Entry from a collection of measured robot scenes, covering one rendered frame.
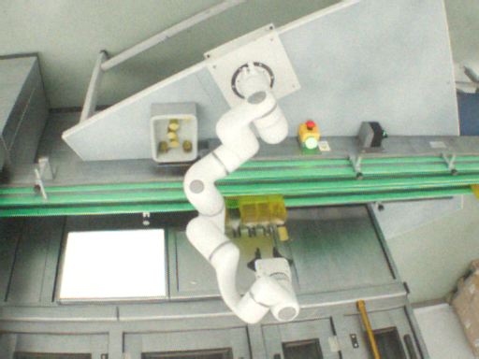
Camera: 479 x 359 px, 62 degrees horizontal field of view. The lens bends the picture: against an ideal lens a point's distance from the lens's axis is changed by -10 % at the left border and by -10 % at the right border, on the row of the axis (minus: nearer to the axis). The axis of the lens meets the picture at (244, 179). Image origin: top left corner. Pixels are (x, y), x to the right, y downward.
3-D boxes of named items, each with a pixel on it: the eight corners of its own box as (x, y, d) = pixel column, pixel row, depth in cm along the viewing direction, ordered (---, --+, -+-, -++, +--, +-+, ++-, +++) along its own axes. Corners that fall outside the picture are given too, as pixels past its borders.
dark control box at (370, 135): (356, 135, 188) (363, 148, 182) (361, 121, 182) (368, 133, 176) (373, 135, 189) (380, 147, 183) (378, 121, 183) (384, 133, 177)
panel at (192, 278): (67, 234, 174) (57, 305, 151) (65, 230, 172) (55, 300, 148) (278, 225, 188) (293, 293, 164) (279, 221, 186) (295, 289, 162)
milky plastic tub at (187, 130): (153, 148, 177) (152, 162, 171) (150, 103, 162) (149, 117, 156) (195, 147, 180) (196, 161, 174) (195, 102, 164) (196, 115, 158)
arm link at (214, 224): (248, 217, 119) (259, 233, 132) (200, 170, 128) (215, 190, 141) (204, 258, 117) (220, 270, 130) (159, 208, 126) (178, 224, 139)
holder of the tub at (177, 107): (154, 157, 181) (154, 169, 176) (151, 103, 162) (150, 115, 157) (195, 155, 184) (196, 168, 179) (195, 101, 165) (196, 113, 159)
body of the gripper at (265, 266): (259, 296, 124) (253, 274, 135) (293, 294, 126) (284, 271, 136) (260, 276, 121) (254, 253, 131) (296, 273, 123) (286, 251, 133)
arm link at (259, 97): (220, 163, 139) (196, 128, 128) (280, 119, 141) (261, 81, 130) (233, 179, 132) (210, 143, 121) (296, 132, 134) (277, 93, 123)
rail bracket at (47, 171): (48, 170, 173) (37, 209, 158) (38, 139, 162) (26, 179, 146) (58, 169, 174) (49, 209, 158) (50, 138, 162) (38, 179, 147)
